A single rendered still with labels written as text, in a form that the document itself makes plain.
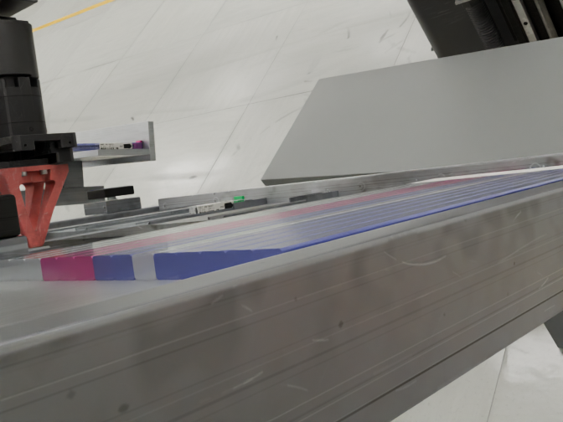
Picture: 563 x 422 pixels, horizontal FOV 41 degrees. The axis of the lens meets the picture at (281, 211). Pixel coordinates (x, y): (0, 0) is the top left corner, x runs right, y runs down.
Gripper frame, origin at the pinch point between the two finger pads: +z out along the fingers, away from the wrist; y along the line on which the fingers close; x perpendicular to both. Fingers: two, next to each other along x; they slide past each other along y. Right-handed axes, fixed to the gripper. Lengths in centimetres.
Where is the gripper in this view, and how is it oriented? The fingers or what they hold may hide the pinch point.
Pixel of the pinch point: (29, 239)
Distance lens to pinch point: 73.8
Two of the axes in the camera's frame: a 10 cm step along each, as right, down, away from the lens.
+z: 1.3, 9.9, 0.6
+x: 6.3, -1.2, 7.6
